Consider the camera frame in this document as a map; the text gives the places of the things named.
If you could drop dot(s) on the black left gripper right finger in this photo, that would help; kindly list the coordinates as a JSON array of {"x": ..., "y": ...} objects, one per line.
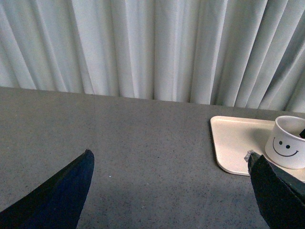
[{"x": 279, "y": 195}]

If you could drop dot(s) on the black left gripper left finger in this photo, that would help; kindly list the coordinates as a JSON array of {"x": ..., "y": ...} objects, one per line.
[{"x": 55, "y": 204}]

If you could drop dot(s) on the white smiley mug black handle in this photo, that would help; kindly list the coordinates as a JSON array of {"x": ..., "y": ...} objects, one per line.
[{"x": 285, "y": 146}]

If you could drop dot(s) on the cream rectangular plate tray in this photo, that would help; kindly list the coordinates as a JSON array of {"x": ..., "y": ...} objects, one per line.
[{"x": 233, "y": 137}]

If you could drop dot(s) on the white pleated curtain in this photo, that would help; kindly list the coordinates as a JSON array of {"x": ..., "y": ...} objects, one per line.
[{"x": 237, "y": 53}]

